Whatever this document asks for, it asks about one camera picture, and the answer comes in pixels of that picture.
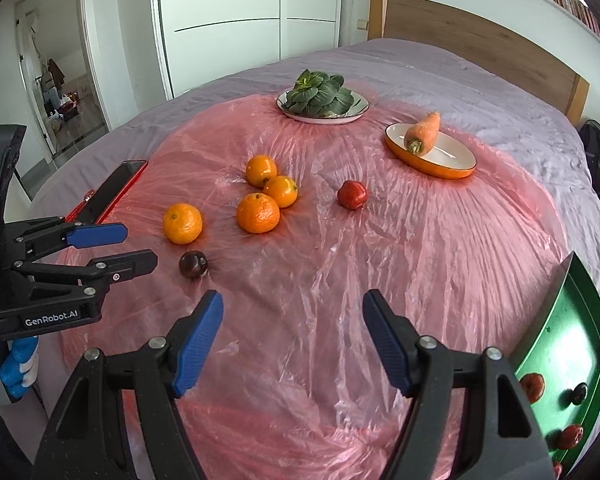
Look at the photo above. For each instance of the white wardrobe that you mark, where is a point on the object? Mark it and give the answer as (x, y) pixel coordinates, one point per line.
(220, 10)

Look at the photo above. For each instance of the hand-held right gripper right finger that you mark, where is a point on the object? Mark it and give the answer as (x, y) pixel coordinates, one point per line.
(387, 345)

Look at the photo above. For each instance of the pink plastic sheet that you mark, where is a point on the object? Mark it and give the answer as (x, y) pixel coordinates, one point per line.
(305, 270)

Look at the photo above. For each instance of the wooden headboard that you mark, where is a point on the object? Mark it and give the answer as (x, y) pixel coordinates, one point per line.
(479, 35)

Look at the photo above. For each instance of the bok choy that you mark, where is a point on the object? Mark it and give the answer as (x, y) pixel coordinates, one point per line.
(317, 95)

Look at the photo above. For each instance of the wall socket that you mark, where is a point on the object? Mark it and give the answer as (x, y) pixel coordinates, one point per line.
(363, 24)

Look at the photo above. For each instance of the small red apple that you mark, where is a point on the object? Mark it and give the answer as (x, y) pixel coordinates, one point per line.
(532, 386)
(352, 194)
(569, 436)
(557, 470)

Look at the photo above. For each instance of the person's left hand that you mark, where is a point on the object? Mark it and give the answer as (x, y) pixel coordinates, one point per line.
(24, 365)

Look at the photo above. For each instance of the dark plum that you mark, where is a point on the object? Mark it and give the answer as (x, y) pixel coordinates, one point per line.
(194, 264)
(578, 393)

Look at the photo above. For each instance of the hallway clutter pile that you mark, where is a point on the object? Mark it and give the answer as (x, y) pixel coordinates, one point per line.
(60, 105)

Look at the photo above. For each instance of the black backpack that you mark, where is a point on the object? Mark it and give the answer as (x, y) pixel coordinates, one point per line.
(597, 155)

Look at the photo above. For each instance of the orange oval dish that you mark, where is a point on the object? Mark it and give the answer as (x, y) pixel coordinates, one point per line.
(449, 157)

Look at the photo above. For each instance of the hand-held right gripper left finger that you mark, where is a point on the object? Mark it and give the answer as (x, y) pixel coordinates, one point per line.
(197, 345)

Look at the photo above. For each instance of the white plate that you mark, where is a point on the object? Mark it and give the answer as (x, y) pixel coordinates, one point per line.
(360, 106)

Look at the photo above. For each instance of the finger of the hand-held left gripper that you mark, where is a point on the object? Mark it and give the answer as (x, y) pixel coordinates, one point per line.
(97, 234)
(130, 264)

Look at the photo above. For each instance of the orange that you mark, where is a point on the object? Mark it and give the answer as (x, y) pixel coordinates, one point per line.
(281, 191)
(182, 223)
(261, 170)
(258, 213)

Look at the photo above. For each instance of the green tray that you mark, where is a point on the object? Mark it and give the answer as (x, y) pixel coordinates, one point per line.
(574, 340)

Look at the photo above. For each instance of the phone in red case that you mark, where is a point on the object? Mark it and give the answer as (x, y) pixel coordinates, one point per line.
(115, 190)

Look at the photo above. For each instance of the carrot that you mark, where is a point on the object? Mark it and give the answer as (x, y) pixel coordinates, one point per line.
(424, 132)

